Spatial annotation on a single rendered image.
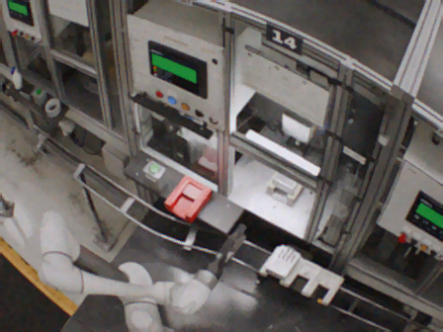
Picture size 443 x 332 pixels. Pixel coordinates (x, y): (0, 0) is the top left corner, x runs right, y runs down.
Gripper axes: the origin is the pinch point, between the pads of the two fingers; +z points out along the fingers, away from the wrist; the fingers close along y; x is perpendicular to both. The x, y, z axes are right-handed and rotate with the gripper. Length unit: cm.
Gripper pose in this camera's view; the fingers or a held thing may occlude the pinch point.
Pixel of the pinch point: (239, 235)
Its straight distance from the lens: 237.5
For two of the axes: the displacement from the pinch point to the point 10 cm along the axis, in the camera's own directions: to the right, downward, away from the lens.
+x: -8.4, -4.6, 2.9
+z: 5.4, -7.1, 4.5
